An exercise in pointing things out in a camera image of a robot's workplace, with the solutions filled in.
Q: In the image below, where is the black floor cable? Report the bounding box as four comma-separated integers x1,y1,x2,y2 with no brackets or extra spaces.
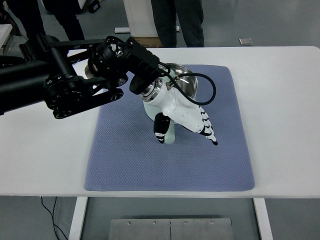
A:
40,196,69,240

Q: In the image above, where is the white side table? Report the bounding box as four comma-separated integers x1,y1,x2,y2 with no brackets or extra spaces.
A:
0,24,13,48

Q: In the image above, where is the green pot with handle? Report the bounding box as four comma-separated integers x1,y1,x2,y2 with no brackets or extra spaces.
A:
142,62,199,145

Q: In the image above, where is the cardboard box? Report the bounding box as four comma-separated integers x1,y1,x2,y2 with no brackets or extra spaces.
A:
133,36,163,48

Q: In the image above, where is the white table leg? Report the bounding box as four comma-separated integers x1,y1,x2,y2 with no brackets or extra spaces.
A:
67,197,89,240
252,198,274,240

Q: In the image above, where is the grey metal plate with screws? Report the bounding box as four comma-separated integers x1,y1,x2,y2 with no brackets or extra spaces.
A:
107,217,235,240

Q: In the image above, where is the white pedestal cabinet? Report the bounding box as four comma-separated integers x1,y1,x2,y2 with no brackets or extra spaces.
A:
122,0,160,38

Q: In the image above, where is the blue textured mat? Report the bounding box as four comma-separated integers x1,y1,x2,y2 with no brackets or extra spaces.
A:
84,64,256,193

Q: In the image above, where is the person in grey trousers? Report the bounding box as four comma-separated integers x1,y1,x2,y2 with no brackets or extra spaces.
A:
151,0,205,48

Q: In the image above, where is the person in dark trousers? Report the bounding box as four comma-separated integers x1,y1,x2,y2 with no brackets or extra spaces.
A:
4,0,86,43

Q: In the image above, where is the black floor equipment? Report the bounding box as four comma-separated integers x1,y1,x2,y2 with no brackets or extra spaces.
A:
86,0,101,14

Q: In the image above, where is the white pedestal base bar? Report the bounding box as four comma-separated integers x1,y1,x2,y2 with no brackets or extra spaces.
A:
114,25,180,34

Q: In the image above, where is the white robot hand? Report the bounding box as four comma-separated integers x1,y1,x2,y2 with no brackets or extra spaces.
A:
143,79,219,146

